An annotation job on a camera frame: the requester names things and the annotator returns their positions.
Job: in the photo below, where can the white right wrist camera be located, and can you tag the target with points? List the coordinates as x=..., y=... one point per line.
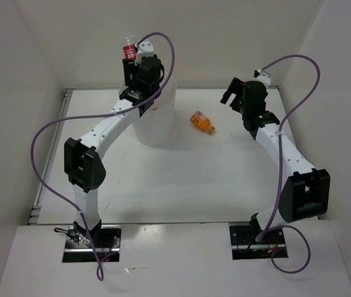
x=263, y=77

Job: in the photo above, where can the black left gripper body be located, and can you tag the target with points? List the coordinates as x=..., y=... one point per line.
x=137, y=71

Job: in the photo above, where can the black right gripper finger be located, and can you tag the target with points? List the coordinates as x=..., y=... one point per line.
x=236, y=104
x=235, y=88

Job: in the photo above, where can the orange juice bottle patterned label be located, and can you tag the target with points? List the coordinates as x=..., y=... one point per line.
x=202, y=123

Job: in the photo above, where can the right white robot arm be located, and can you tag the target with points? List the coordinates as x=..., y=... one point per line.
x=303, y=190

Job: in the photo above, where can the white octagonal bin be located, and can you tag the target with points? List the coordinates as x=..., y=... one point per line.
x=154, y=127

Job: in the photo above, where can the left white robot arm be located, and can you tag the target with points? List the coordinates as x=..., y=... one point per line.
x=83, y=157

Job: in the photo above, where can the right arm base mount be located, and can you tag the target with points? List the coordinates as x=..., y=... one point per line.
x=244, y=246

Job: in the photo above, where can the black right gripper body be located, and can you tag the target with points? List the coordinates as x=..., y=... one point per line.
x=243, y=106

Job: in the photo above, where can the red label clear water bottle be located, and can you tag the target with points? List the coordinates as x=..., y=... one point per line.
x=128, y=47

